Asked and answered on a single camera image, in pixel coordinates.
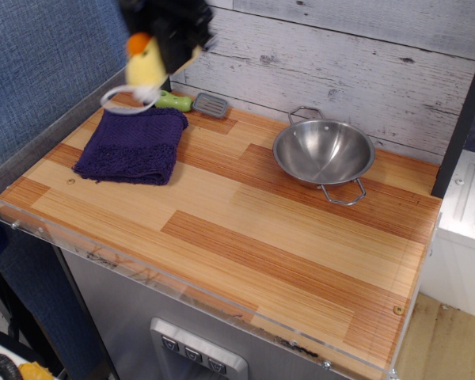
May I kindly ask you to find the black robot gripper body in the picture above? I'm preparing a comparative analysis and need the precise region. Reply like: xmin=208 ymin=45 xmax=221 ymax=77
xmin=118 ymin=0 xmax=215 ymax=74

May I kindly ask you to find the yellow plush chick toy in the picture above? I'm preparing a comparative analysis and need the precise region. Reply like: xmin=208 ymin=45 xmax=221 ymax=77
xmin=101 ymin=32 xmax=201 ymax=116

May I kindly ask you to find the folded purple cloth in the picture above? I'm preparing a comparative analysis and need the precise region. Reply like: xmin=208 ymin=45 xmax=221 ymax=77
xmin=73 ymin=108 xmax=188 ymax=185

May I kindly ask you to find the clear acrylic front guard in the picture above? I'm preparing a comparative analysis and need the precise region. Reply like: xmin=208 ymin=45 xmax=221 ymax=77
xmin=0 ymin=186 xmax=440 ymax=379

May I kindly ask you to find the steel toy fridge front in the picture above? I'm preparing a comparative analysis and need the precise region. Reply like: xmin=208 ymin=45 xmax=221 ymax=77
xmin=60 ymin=249 xmax=342 ymax=379

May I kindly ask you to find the silver dispenser button panel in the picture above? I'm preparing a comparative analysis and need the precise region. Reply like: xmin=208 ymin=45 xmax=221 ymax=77
xmin=150 ymin=317 xmax=249 ymax=379

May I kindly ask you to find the white ribbed side counter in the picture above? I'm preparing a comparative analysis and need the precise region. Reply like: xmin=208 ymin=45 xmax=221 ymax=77
xmin=420 ymin=150 xmax=475 ymax=316

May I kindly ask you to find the yellow object bottom left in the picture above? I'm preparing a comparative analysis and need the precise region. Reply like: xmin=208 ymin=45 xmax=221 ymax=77
xmin=18 ymin=362 xmax=55 ymax=380

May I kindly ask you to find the green-handled grey toy spatula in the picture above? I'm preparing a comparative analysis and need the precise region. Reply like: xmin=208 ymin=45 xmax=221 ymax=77
xmin=154 ymin=90 xmax=228 ymax=118

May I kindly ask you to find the small steel two-handled bowl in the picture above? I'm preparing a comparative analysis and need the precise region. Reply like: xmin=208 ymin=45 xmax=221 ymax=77
xmin=272 ymin=106 xmax=375 ymax=206

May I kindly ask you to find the grey metal side rail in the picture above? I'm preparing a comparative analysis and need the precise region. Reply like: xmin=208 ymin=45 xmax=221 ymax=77
xmin=0 ymin=68 xmax=124 ymax=193

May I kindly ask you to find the dark vertical right post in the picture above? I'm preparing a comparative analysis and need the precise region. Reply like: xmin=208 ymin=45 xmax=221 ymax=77
xmin=431 ymin=73 xmax=475 ymax=198

